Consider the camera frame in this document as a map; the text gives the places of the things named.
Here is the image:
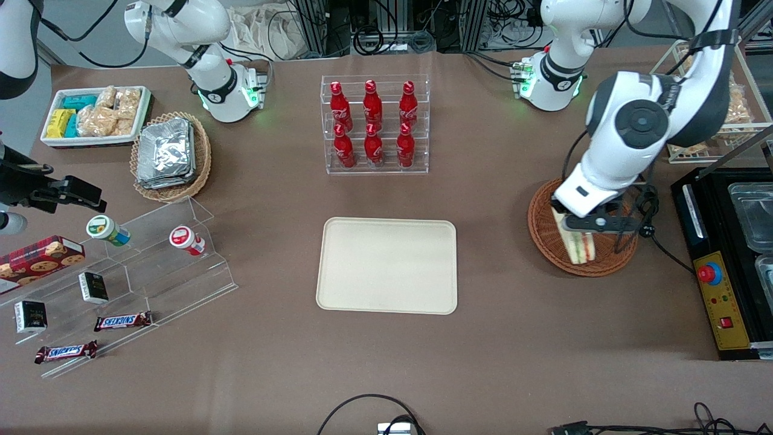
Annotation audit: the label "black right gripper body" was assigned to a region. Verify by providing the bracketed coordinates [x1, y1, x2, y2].
[0, 144, 60, 211]

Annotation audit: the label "triangle sandwich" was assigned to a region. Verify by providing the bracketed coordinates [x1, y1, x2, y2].
[551, 207, 597, 265]

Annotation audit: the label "brown round wicker basket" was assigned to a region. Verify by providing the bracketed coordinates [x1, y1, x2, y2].
[528, 178, 640, 277]

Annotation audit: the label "white rectangular snack tray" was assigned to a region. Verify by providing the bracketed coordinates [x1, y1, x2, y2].
[40, 86, 152, 149]

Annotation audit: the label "light tan wicker basket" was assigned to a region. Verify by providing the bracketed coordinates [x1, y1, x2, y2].
[130, 111, 212, 203]

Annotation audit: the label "cream rectangular tray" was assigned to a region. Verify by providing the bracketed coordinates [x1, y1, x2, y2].
[316, 217, 458, 315]

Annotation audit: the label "green lid yogurt cup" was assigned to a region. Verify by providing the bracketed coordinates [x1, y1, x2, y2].
[86, 214, 132, 247]

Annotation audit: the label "yellow snack pack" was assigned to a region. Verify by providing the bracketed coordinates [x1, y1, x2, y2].
[47, 109, 77, 139]

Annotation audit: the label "red cookie box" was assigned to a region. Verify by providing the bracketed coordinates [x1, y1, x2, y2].
[0, 235, 86, 297]

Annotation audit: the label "small black box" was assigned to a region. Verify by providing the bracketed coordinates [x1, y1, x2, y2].
[14, 300, 48, 334]
[79, 271, 110, 305]

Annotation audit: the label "stack of foil containers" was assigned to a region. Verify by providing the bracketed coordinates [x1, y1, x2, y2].
[135, 117, 196, 190]

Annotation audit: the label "red lid yogurt cup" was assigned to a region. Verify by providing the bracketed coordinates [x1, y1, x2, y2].
[168, 225, 207, 257]

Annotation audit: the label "clear acrylic stepped shelf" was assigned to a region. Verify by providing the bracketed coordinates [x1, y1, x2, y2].
[0, 196, 238, 379]

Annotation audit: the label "Snickers chocolate bar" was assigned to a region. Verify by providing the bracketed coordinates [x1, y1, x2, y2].
[34, 340, 98, 364]
[94, 311, 153, 332]

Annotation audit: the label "clear plastic container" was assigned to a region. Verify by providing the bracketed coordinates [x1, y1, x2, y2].
[754, 255, 773, 304]
[727, 182, 773, 253]

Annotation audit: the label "black sealing machine yellow panel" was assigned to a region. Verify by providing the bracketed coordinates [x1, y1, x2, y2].
[672, 166, 773, 361]

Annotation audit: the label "clear bag of fried snacks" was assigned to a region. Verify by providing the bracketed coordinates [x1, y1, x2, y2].
[726, 85, 753, 126]

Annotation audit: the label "red cola bottle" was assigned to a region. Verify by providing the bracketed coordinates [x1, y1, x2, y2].
[330, 82, 353, 131]
[396, 123, 416, 169]
[363, 80, 383, 129]
[333, 124, 356, 169]
[364, 123, 384, 167]
[399, 81, 419, 128]

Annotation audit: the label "clear acrylic bottle rack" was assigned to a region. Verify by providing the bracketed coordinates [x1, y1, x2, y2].
[321, 75, 430, 175]

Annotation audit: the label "beige cloth bag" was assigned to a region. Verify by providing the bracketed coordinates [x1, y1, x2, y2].
[228, 5, 306, 61]

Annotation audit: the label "black power cable with plug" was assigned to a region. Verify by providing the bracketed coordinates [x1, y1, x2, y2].
[616, 184, 695, 274]

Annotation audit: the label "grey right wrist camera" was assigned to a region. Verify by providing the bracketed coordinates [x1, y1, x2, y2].
[0, 211, 28, 236]

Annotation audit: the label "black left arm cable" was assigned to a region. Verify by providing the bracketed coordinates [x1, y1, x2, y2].
[562, 0, 725, 183]

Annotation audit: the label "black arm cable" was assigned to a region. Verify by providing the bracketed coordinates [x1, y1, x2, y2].
[562, 0, 725, 183]
[36, 0, 153, 68]

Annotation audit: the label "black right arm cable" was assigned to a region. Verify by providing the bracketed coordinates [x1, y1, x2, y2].
[36, 0, 153, 68]

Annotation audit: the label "white wire basket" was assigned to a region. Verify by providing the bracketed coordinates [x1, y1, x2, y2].
[649, 37, 773, 165]

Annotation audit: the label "black left base cables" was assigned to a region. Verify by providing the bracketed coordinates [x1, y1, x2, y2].
[464, 51, 521, 83]

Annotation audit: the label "black base cables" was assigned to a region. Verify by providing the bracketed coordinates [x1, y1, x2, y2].
[464, 51, 521, 83]
[219, 41, 276, 92]

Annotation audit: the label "black cable with connector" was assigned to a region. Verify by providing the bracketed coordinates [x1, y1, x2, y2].
[550, 402, 773, 435]

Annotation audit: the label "black right base cables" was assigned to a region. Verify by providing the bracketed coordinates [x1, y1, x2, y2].
[219, 41, 276, 92]

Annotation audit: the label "aluminium frame post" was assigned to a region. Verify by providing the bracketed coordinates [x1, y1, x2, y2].
[295, 0, 332, 59]
[460, 0, 489, 53]

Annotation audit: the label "black looped cable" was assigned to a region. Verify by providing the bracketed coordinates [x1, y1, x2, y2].
[316, 394, 427, 435]

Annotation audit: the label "coiled black cable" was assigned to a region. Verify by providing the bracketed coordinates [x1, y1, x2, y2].
[353, 24, 385, 56]

